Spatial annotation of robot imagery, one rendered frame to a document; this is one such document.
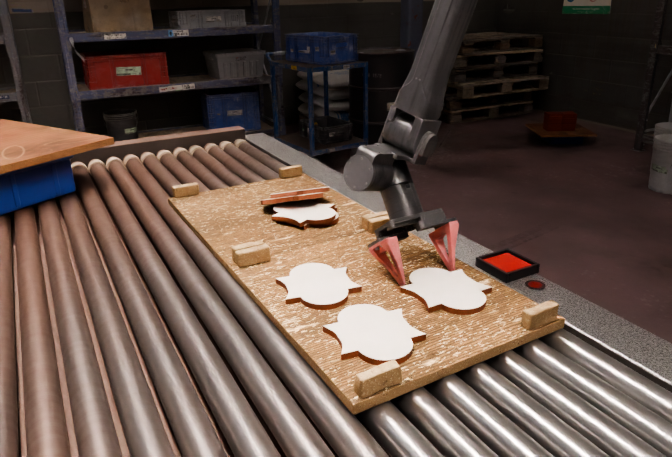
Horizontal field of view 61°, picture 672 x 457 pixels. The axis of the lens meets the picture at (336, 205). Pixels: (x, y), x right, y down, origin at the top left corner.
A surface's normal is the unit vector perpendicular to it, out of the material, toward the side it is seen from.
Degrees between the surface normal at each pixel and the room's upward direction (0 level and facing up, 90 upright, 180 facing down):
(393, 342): 0
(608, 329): 0
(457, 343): 0
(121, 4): 95
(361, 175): 74
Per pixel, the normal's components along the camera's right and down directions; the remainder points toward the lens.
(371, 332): -0.02, -0.94
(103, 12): 0.59, 0.21
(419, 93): -0.64, 0.09
